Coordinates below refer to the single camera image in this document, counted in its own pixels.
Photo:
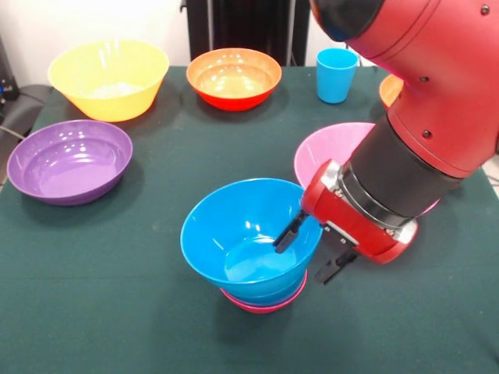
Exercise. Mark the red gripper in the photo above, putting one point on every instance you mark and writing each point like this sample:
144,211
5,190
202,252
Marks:
343,218

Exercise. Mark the small red bowl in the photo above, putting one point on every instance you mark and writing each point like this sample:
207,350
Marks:
257,309

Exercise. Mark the deep blue bowl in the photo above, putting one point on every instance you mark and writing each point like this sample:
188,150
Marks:
226,241

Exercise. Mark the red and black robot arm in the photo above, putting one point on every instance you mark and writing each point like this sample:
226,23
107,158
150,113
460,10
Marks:
429,101

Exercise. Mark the large pink bowl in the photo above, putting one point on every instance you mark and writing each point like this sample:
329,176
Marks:
323,152

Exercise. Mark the blue cup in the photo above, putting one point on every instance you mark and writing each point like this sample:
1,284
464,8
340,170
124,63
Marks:
335,78

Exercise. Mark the orange bowl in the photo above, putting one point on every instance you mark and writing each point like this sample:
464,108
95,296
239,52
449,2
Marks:
234,83
390,89

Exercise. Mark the dark green table cloth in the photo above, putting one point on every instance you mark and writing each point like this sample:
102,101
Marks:
117,311

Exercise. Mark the large yellow bowl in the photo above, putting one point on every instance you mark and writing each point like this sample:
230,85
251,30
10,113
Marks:
117,103

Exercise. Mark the purple bowl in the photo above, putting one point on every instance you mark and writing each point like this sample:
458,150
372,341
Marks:
66,171

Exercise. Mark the grey padded seat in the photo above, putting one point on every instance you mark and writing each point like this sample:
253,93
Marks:
27,103

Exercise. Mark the black device box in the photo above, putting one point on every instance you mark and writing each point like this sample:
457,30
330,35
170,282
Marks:
7,82

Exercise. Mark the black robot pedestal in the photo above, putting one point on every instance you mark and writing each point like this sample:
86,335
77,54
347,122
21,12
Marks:
249,31

